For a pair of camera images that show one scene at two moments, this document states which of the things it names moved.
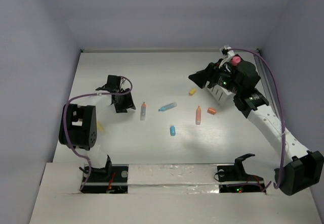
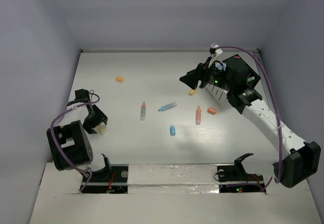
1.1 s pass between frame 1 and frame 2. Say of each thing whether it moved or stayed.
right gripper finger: moved
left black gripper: moved
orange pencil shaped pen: stayed
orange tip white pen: stayed
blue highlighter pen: stayed
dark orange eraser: stayed
